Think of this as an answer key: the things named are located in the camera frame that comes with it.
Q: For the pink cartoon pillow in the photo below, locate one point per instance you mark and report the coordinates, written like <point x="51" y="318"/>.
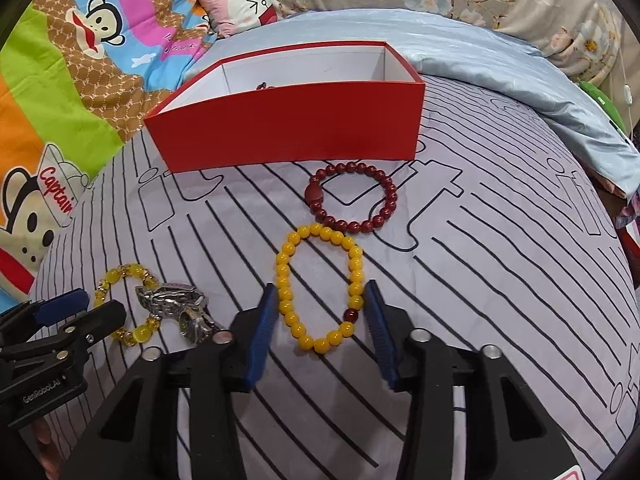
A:
<point x="235" y="5"/>

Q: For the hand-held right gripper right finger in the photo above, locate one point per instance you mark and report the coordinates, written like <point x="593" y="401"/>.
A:
<point x="382" y="340"/>

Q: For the person's left hand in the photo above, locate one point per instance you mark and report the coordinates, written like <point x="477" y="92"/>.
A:
<point x="47" y="442"/>

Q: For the light blue quilt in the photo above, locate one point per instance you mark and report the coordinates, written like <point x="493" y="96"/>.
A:
<point x="500" y="60"/>

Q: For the colourful cartoon monkey blanket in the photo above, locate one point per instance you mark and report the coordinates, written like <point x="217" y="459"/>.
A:
<point x="75" y="85"/>

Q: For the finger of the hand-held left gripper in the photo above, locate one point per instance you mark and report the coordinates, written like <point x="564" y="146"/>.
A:
<point x="95" y="322"/>
<point x="62" y="302"/>

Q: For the grey striped bedsheet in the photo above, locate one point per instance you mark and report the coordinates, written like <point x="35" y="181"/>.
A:
<point x="475" y="285"/>

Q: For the silver wristwatch blue dial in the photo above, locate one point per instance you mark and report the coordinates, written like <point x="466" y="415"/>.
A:
<point x="172" y="297"/>

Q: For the green plush item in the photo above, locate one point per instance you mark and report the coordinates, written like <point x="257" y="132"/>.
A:
<point x="607" y="107"/>

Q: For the red cardboard box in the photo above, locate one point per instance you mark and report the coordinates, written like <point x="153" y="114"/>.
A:
<point x="290" y="125"/>

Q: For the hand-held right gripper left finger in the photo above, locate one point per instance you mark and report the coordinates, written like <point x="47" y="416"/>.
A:
<point x="257" y="340"/>

